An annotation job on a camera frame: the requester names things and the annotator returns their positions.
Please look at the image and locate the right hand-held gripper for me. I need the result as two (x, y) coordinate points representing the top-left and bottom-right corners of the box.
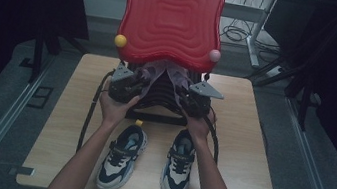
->
(177, 77), (227, 122)

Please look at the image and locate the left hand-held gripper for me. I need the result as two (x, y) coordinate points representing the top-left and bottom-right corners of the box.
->
(106, 63), (148, 107)

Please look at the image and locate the translucent purple sandal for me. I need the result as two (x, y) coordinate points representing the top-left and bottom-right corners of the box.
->
(160, 63), (194, 106)
(134, 57), (168, 103)

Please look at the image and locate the navy and white sneaker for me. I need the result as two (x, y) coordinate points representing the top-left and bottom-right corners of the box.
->
(158, 126), (200, 189)
(94, 114), (151, 189)

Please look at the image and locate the two-tier plastic shoe rack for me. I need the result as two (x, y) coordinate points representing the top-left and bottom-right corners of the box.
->
(102, 0), (230, 131)

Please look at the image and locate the person's right hand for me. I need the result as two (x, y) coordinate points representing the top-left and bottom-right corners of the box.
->
(183, 108), (218, 143)

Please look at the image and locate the person's left hand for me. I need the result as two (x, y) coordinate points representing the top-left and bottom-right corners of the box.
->
(94, 78), (143, 131)

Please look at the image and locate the black metal stand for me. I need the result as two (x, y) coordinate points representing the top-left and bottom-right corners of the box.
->
(237, 52), (318, 132)
(16, 24), (93, 92)

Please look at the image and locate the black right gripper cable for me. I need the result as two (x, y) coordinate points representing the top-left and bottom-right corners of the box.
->
(195, 105), (227, 167)

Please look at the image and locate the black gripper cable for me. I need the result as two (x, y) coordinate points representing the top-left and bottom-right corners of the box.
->
(76, 65), (118, 158)
(195, 105), (227, 167)

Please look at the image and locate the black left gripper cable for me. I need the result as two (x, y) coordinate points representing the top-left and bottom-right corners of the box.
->
(76, 65), (118, 158)

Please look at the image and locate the coil of black cables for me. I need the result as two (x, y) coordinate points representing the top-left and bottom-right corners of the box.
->
(218, 16), (284, 56)

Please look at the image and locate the white desk frame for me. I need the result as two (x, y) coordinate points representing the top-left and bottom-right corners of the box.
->
(214, 0), (278, 71)

